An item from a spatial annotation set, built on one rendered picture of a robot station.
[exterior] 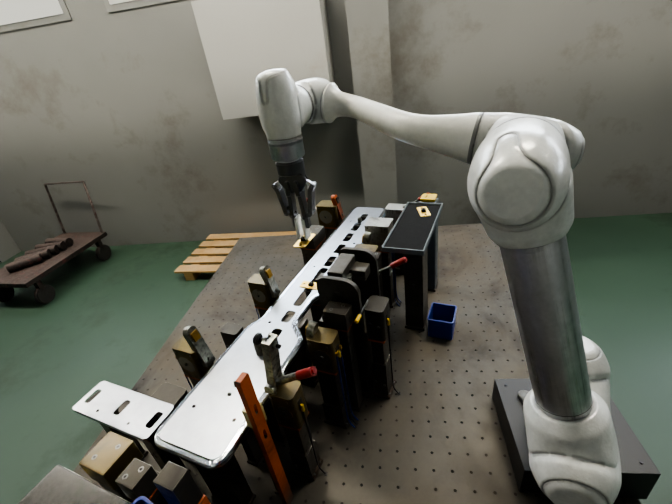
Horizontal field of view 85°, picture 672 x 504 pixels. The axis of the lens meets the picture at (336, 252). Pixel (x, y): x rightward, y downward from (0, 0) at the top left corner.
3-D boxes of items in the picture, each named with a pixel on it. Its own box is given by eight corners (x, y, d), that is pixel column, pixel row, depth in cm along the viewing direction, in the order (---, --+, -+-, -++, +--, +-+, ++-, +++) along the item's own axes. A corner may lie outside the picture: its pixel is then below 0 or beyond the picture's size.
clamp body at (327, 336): (331, 407, 124) (314, 324, 105) (361, 416, 120) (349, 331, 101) (324, 424, 119) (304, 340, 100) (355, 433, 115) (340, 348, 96)
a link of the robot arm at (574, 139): (489, 99, 73) (479, 111, 63) (593, 110, 67) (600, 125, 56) (474, 163, 80) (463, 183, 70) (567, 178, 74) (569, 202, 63)
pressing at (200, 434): (350, 207, 194) (349, 204, 194) (391, 209, 185) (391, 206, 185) (147, 443, 88) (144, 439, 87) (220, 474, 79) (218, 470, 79)
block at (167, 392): (190, 436, 121) (158, 378, 107) (218, 447, 117) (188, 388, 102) (174, 457, 116) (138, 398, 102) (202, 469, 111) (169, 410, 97)
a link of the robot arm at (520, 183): (616, 441, 83) (633, 545, 66) (536, 430, 92) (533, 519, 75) (569, 98, 58) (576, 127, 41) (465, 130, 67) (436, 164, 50)
